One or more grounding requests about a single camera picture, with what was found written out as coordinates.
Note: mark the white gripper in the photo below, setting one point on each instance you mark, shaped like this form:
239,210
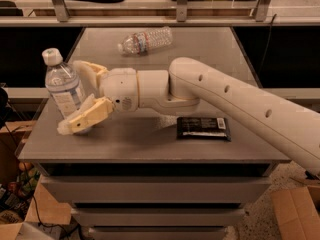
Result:
119,88

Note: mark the blue label water bottle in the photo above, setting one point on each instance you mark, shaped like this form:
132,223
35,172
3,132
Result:
63,83

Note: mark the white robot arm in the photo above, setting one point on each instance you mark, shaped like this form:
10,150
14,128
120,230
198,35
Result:
289,127

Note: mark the clear crushed water bottle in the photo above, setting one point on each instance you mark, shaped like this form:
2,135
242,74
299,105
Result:
142,42

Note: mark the black snack bar wrapper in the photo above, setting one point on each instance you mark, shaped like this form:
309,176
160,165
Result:
203,128

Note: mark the grey drawer cabinet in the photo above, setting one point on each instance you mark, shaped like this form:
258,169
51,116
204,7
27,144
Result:
131,178

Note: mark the cardboard box left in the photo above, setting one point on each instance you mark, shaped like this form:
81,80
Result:
44,215

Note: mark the cardboard box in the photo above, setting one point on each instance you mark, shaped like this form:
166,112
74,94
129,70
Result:
44,215
297,212

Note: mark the cardboard box right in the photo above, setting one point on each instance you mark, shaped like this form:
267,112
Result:
297,212

